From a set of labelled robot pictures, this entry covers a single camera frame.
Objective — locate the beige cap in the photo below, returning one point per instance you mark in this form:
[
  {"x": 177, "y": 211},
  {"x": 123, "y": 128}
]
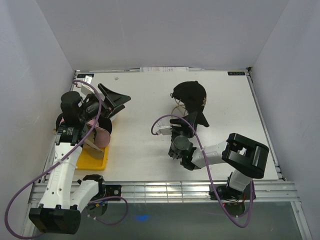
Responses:
[{"x": 70, "y": 136}]

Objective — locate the pink cap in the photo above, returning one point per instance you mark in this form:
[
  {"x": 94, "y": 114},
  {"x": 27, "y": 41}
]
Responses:
[{"x": 92, "y": 123}]

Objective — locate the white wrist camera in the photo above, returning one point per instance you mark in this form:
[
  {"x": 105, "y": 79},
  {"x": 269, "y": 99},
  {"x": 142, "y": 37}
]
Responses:
[
  {"x": 85, "y": 86},
  {"x": 163, "y": 129}
]

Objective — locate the gold wire hat stand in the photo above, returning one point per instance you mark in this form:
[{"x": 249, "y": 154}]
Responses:
[{"x": 180, "y": 107}]

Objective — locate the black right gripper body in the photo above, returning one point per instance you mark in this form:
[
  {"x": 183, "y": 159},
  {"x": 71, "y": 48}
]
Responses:
[{"x": 185, "y": 130}]

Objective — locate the black logo sticker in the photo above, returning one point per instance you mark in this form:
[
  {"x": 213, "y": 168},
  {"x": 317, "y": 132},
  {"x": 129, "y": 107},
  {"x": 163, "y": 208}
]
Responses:
[
  {"x": 236, "y": 73},
  {"x": 82, "y": 76}
]

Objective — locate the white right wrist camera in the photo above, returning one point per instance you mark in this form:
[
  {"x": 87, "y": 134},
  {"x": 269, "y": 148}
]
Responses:
[{"x": 163, "y": 129}]

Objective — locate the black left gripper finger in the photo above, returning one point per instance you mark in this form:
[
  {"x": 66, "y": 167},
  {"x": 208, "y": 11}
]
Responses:
[
  {"x": 115, "y": 111},
  {"x": 112, "y": 98}
]

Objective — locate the white cap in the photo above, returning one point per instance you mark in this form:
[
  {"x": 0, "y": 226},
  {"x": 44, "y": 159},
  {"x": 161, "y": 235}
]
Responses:
[{"x": 113, "y": 116}]

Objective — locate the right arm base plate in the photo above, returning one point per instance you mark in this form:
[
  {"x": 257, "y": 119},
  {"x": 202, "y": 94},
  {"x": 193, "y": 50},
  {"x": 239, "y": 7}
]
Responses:
[{"x": 229, "y": 194}]

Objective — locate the black logo sticker right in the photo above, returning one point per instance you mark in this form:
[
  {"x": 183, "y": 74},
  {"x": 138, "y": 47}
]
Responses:
[{"x": 236, "y": 73}]

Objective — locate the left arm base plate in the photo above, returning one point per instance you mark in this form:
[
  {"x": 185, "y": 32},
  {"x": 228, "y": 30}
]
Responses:
[{"x": 112, "y": 191}]

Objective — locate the black logo sticker left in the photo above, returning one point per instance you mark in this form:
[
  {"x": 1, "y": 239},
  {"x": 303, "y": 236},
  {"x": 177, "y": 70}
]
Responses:
[{"x": 82, "y": 76}]

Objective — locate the black cap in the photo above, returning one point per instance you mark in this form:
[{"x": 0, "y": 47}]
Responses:
[
  {"x": 103, "y": 123},
  {"x": 194, "y": 97}
]

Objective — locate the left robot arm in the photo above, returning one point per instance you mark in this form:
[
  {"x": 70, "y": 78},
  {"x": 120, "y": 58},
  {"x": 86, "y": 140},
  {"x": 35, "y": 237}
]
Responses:
[{"x": 59, "y": 210}]

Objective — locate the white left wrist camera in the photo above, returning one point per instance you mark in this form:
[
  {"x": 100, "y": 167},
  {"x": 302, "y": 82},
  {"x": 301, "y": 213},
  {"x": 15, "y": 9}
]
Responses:
[{"x": 85, "y": 86}]

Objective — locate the yellow tray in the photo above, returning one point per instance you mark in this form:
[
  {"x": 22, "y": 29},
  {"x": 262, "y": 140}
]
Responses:
[{"x": 86, "y": 162}]

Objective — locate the aluminium table frame rail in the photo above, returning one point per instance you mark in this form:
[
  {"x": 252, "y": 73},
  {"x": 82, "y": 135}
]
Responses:
[{"x": 198, "y": 191}]

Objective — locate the paper sheet at back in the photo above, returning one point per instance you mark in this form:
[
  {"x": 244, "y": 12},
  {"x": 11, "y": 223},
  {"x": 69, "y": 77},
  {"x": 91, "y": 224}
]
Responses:
[{"x": 163, "y": 69}]

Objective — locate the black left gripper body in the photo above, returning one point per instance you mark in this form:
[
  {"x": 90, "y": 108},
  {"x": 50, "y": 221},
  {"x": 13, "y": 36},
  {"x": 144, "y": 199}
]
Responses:
[{"x": 91, "y": 109}]

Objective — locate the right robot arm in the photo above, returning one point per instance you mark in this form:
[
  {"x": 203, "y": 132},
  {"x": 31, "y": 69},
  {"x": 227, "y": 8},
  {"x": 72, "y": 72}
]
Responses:
[{"x": 248, "y": 157}]

